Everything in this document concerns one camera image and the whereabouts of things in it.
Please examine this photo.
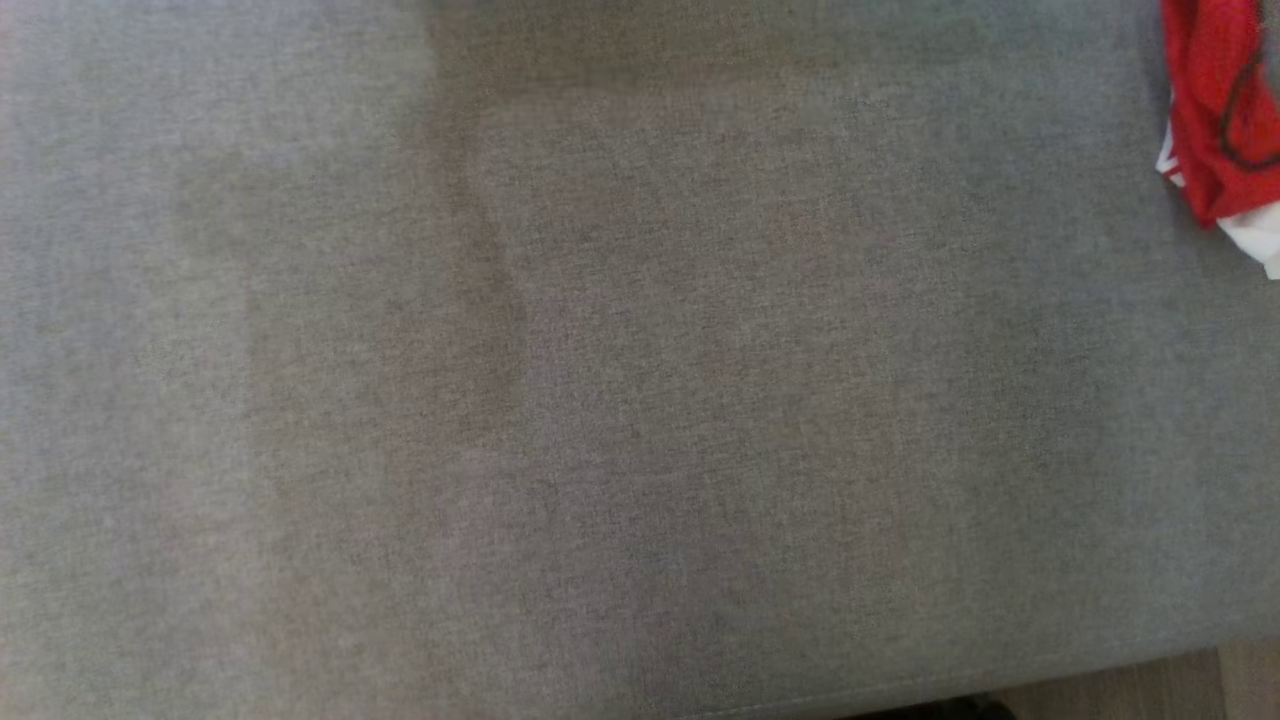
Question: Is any red jersey with number print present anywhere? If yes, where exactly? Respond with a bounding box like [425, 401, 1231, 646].
[1155, 0, 1280, 282]

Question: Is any grey fabric sofa seat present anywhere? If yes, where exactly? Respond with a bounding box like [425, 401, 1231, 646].
[0, 0, 1280, 720]

